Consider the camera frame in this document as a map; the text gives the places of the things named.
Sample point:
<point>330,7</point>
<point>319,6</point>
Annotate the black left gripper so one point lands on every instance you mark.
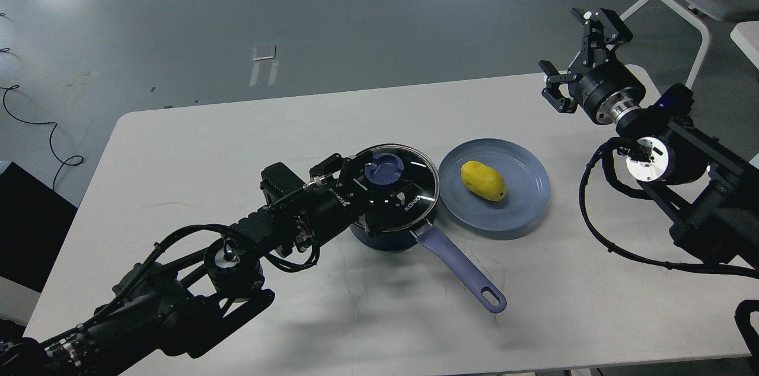
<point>336,201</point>

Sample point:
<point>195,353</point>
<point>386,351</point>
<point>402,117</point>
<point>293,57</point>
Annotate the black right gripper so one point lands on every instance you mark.
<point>606,81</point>

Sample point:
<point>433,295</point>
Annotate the glass pot lid blue knob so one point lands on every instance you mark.
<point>397,188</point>

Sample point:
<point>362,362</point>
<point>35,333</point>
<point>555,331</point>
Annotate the yellow potato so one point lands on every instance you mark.
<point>483,181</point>

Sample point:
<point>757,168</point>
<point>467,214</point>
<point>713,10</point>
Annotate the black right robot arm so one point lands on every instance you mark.
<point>707,191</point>

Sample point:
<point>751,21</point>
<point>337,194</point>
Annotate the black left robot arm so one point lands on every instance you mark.
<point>203,282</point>

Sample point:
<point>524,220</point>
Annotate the blue round plate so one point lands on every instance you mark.
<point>526,181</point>

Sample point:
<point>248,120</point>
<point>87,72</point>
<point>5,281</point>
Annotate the white table at right edge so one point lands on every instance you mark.
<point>745,36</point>

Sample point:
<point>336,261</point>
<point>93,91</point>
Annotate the black box at left edge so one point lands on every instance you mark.
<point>34,224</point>

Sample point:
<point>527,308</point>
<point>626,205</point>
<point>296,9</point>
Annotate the dark blue saucepan purple handle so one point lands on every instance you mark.
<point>431,237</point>

